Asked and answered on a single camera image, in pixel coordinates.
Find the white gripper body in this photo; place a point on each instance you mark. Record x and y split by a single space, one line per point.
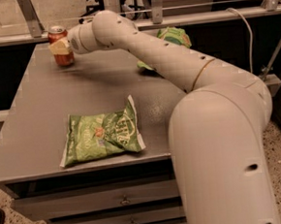
74 41

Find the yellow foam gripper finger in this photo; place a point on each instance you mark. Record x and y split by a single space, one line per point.
60 47

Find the red coke can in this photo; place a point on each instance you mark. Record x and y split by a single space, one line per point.
57 32

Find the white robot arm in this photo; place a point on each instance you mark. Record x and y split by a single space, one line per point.
215 131

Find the green dang snack bag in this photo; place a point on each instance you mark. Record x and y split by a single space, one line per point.
173 36

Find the green jalapeno chip bag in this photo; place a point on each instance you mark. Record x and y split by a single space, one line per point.
98 136

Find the black office chair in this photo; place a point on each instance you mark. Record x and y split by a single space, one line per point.
92 7

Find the grey drawer cabinet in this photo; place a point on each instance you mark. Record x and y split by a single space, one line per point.
33 137

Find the top grey drawer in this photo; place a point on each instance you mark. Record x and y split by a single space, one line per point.
91 199

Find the middle grey drawer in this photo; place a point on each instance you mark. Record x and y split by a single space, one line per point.
141 215

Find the metal railing frame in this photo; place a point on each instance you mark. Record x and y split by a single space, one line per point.
27 21

